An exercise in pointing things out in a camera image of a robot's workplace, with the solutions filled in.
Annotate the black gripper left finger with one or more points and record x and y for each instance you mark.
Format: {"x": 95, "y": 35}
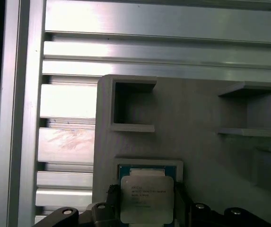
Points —
{"x": 95, "y": 215}

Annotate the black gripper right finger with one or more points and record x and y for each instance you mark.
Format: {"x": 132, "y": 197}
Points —
{"x": 185, "y": 208}

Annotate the silver CPU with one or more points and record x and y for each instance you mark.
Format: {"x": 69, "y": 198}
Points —
{"x": 147, "y": 198}

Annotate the grey parts rack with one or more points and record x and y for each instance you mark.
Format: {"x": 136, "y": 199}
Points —
{"x": 185, "y": 130}

